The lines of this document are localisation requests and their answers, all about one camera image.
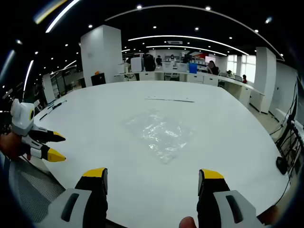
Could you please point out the black cabinet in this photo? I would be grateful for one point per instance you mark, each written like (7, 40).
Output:
(98, 79)

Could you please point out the black round object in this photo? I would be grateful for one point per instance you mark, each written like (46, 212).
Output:
(282, 165)

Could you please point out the long white counter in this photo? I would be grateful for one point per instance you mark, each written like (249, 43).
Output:
(209, 79)

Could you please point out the blue storage box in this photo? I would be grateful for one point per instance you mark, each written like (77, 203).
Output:
(192, 68)

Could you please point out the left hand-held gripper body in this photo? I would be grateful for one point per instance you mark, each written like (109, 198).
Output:
(21, 118)

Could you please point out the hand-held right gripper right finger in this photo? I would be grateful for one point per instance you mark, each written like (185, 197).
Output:
(209, 190)

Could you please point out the large black bag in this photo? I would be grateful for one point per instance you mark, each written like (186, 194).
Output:
(149, 63)

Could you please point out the ceiling air vent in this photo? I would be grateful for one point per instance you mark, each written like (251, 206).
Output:
(175, 42)

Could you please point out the wide white square pillar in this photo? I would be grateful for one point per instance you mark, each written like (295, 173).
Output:
(99, 54)

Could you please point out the grey mesh office chair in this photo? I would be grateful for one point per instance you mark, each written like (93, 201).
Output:
(31, 190)

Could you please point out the person's left hand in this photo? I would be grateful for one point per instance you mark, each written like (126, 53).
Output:
(12, 145)

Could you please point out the person's right hand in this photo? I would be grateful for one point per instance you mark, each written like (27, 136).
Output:
(187, 222)

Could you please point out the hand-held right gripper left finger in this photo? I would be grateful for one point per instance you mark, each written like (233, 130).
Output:
(95, 190)

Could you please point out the clear food packaging bag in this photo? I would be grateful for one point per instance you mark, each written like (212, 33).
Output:
(156, 135)

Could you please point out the white box appliance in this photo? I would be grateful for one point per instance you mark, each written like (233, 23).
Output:
(137, 64)

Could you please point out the slim white square pillar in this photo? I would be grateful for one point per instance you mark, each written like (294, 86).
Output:
(264, 76)

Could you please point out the thin black tool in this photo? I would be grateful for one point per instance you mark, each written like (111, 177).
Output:
(57, 105)
(44, 116)

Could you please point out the long thin flat strip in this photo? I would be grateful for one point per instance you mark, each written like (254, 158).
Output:
(169, 99)

